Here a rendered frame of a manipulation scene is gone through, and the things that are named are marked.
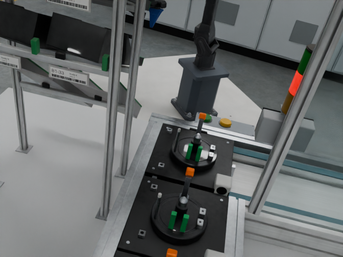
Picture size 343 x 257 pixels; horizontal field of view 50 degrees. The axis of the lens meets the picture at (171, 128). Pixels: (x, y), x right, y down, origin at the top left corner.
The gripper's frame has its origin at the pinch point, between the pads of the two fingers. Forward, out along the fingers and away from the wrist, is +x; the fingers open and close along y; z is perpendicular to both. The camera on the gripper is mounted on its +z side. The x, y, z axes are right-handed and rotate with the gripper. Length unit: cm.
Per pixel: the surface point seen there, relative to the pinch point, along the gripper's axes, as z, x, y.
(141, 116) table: -7.6, 33.8, 9.5
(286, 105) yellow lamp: -64, 2, 39
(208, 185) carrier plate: -49, 31, 37
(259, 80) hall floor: 13, 87, -234
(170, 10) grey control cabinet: 128, 43, -246
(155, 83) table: 1.5, 29.6, -14.3
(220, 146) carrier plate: -44, 28, 20
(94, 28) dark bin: -25, -9, 58
